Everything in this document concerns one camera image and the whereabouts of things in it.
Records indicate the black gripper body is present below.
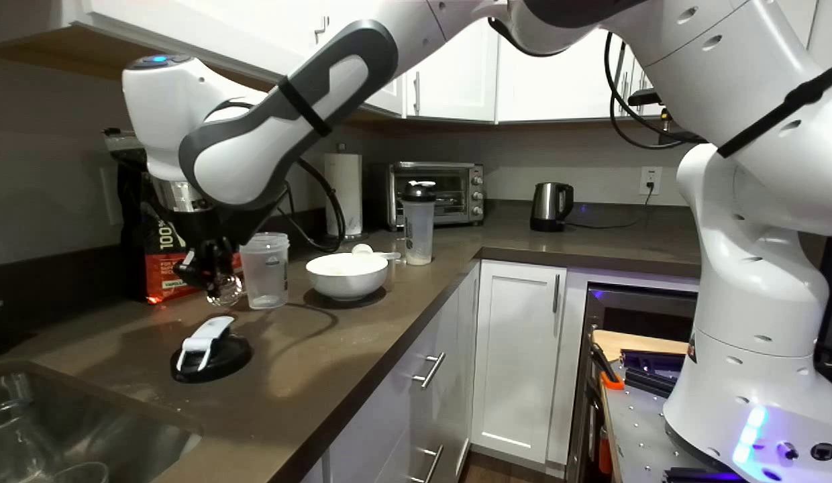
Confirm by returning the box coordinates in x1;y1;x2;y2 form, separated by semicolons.
166;205;270;268

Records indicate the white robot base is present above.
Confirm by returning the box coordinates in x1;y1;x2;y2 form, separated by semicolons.
602;372;832;483

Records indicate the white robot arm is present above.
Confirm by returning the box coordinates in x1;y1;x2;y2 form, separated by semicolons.
125;0;832;471

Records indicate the clear open shaker cup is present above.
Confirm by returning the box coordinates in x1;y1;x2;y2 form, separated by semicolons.
241;231;291;310

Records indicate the shaker bottle with black lid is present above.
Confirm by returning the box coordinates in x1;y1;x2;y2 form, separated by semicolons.
404;184;435;264

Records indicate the black whey protein bag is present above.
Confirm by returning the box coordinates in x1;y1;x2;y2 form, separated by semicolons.
119;149;192;305

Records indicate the white bowl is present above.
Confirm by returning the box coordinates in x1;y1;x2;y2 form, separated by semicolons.
307;251;386;301

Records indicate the stainless steel sink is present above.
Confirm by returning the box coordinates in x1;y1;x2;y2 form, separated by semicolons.
0;365;203;483

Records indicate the toaster oven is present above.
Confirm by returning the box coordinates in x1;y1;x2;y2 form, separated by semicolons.
386;160;486;228

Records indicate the electric kettle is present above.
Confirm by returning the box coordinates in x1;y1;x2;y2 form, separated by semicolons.
529;183;574;231

